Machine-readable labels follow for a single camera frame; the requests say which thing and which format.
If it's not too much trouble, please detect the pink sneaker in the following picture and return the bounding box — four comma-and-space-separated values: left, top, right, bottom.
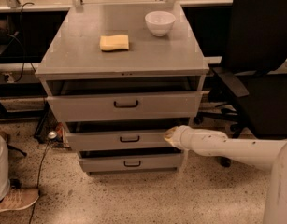
0, 188, 39, 213

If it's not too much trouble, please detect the grey drawer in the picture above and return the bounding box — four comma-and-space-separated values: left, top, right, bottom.
79, 147, 183, 175
66, 118, 189, 151
48, 91, 201, 122

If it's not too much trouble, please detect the black power cable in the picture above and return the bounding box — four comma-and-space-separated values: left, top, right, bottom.
7, 2, 36, 83

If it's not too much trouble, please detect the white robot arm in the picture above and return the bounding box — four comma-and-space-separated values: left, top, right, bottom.
164, 125, 287, 224

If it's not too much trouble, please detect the grey drawer cabinet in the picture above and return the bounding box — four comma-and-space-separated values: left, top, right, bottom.
35, 2, 210, 175

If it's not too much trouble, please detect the yellow sponge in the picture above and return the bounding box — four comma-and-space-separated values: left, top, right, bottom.
99, 35, 129, 51

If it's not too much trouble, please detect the grey bottom drawer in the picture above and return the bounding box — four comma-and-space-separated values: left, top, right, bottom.
79, 147, 183, 175

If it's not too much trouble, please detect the grey top drawer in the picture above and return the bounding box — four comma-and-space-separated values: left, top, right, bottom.
48, 91, 201, 122

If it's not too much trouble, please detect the black office chair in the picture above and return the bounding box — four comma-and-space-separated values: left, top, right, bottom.
193, 0, 287, 168

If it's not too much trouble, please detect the white and yellow gripper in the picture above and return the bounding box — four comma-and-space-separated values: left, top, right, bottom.
164, 125, 190, 150

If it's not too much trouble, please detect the white trouser leg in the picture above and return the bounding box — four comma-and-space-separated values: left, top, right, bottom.
0, 134, 10, 202

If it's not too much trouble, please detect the silver round floor object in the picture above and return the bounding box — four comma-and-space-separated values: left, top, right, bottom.
48, 131, 57, 140

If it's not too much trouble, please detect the black floor cable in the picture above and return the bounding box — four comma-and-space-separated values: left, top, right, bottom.
28, 140, 52, 224

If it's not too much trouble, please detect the white bowl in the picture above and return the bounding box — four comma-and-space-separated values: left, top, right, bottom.
145, 11, 176, 36

